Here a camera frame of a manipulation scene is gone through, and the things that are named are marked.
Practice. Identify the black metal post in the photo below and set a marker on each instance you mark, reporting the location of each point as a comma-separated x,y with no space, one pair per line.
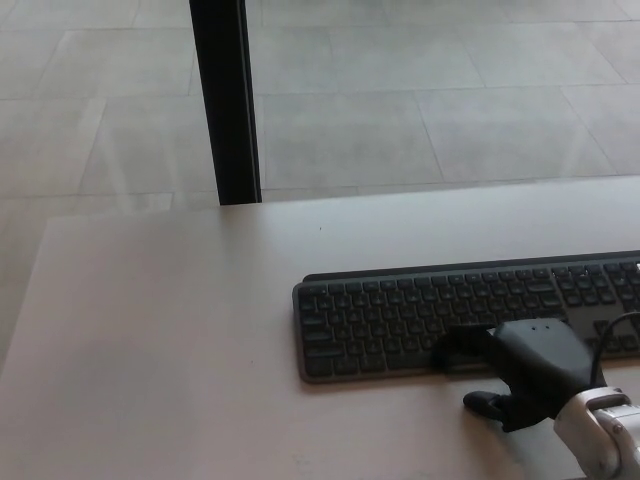
225,100

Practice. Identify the black keyboard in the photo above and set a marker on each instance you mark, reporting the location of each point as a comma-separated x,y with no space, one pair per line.
390,320

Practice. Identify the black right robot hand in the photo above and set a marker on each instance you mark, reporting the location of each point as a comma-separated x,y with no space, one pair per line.
540,365

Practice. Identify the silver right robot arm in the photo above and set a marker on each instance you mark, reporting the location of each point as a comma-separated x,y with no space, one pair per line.
602,435

